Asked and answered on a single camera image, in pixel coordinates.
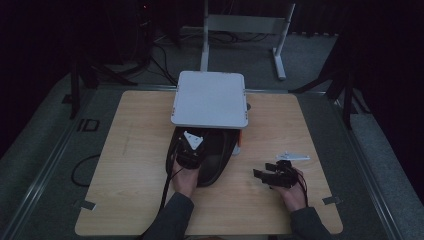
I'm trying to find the black cable bundle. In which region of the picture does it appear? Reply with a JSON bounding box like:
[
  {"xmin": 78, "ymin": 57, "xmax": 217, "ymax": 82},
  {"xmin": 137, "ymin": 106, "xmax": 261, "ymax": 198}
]
[{"xmin": 145, "ymin": 29, "xmax": 182, "ymax": 87}]

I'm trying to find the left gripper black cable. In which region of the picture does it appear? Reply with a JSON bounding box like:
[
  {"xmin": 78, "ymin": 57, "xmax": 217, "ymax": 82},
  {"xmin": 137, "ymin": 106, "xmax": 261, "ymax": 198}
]
[{"xmin": 158, "ymin": 155, "xmax": 178, "ymax": 215}]

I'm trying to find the black metal stand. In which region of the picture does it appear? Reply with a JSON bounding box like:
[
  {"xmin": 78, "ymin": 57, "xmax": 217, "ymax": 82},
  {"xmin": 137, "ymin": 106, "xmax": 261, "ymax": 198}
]
[
  {"xmin": 289, "ymin": 33, "xmax": 372, "ymax": 132},
  {"xmin": 67, "ymin": 59, "xmax": 138, "ymax": 120}
]

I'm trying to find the white two-tier shoe rack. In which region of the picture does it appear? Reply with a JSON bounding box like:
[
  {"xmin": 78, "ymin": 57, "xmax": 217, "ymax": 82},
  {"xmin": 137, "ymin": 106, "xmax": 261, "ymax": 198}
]
[{"xmin": 170, "ymin": 70, "xmax": 250, "ymax": 156}]

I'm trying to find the person's left hand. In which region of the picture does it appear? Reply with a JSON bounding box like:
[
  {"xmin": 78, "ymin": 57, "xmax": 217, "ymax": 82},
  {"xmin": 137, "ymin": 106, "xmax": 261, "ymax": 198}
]
[{"xmin": 171, "ymin": 161, "xmax": 202, "ymax": 200}]

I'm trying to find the grey tape strip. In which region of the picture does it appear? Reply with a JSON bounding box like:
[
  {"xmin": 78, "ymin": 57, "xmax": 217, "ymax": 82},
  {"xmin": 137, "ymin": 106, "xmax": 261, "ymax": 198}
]
[
  {"xmin": 321, "ymin": 195, "xmax": 343, "ymax": 206},
  {"xmin": 77, "ymin": 199, "xmax": 98, "ymax": 212}
]

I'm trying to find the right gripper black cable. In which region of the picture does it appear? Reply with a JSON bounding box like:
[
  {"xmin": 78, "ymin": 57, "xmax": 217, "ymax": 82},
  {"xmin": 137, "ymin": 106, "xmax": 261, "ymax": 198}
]
[{"xmin": 293, "ymin": 168, "xmax": 310, "ymax": 204}]

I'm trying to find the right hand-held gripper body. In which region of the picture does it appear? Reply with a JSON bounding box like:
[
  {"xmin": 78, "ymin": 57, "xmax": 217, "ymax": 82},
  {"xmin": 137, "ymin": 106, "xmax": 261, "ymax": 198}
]
[{"xmin": 265, "ymin": 151, "xmax": 311, "ymax": 190}]

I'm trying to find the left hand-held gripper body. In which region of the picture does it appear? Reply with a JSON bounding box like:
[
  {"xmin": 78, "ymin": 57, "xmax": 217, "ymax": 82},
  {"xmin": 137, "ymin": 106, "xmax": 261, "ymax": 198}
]
[{"xmin": 174, "ymin": 130, "xmax": 207, "ymax": 170}]

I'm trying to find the white metal stand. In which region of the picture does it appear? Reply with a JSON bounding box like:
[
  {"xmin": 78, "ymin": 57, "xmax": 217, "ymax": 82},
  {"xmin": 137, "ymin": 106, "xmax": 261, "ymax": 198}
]
[{"xmin": 199, "ymin": 0, "xmax": 297, "ymax": 82}]

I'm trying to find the person's right hand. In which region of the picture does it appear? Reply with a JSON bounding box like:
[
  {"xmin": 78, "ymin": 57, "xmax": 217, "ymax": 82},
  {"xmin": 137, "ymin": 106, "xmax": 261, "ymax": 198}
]
[{"xmin": 272, "ymin": 167, "xmax": 309, "ymax": 213}]

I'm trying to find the black cable loop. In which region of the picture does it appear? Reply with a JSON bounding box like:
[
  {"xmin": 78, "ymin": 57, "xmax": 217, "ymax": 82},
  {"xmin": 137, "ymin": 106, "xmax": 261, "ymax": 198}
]
[{"xmin": 70, "ymin": 153, "xmax": 102, "ymax": 188}]

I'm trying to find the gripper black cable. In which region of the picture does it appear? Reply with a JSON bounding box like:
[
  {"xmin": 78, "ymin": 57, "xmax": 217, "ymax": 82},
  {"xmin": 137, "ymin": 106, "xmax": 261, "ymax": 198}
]
[
  {"xmin": 293, "ymin": 168, "xmax": 310, "ymax": 204},
  {"xmin": 158, "ymin": 155, "xmax": 178, "ymax": 215}
]

